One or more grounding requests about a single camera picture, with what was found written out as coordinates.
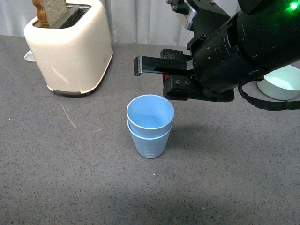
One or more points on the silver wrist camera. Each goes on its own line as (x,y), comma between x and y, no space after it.
(185,12)

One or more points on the grey curtain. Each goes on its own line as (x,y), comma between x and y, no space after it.
(131,21)

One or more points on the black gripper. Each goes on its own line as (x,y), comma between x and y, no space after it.
(208,72)

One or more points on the green bowl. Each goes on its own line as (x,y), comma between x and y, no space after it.
(281,84)

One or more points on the slice of toast bread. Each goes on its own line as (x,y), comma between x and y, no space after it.
(49,12)

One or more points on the white toaster power plug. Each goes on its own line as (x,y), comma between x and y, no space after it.
(29,57)

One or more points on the blue cup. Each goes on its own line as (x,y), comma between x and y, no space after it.
(150,147)
(150,115)

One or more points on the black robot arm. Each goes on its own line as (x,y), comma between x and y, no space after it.
(269,37)

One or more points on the cream white toaster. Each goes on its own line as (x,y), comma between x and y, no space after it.
(73,57)

